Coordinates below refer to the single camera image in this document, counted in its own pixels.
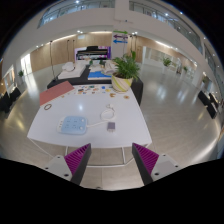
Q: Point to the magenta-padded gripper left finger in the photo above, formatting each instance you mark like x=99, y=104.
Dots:
x=76, y=158

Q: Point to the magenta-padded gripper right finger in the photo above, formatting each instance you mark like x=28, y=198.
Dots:
x=146, y=158

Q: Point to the grey block charger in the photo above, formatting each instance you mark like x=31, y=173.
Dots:
x=111, y=126

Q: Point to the light blue power strip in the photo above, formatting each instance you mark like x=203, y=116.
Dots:
x=71, y=125

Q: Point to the small wooden disc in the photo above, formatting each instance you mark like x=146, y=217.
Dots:
x=112, y=95
x=126, y=97

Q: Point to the pink flat board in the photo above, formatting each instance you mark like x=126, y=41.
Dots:
x=55, y=93

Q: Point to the black display platform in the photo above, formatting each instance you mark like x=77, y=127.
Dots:
x=137, y=90

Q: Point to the colourful sticker sheet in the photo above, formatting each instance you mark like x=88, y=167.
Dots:
x=90, y=89

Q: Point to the potted plant in striped pot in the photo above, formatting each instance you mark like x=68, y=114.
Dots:
x=120, y=83

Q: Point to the black chairs group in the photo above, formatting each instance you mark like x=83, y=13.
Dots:
x=8, y=100
x=208, y=103

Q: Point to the blue map board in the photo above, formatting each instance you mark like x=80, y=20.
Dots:
x=98, y=75

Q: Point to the white architectural model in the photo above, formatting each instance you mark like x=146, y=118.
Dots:
x=71, y=71

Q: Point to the small white building model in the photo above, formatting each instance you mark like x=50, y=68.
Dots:
x=107, y=68

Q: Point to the small background potted plant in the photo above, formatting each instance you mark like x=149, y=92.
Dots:
x=21, y=73
x=166, y=62

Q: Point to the coloured arrow direction sign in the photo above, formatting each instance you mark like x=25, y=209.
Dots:
x=120, y=36

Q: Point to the ceiling lights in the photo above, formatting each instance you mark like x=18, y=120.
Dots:
x=77, y=1

